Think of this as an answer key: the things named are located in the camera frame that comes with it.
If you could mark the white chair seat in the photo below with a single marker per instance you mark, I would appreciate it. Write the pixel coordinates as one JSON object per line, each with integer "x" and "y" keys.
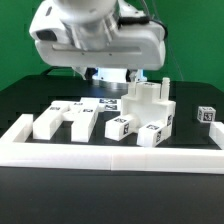
{"x": 150, "y": 103}

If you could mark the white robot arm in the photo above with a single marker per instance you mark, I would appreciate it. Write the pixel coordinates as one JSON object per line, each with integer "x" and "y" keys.
{"x": 105, "y": 41}

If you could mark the white tag base sheet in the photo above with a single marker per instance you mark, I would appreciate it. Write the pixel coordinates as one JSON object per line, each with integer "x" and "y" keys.
{"x": 105, "y": 104}

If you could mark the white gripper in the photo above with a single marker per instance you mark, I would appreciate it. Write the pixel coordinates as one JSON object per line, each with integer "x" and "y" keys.
{"x": 98, "y": 34}

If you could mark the white long chair part left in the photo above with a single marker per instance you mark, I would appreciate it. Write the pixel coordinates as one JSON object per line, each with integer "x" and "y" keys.
{"x": 49, "y": 121}

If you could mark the white U-shaped fence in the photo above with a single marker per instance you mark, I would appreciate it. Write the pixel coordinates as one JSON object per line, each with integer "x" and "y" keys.
{"x": 16, "y": 151}

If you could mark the white chair back part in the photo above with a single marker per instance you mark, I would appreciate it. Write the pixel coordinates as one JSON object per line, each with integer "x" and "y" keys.
{"x": 83, "y": 117}

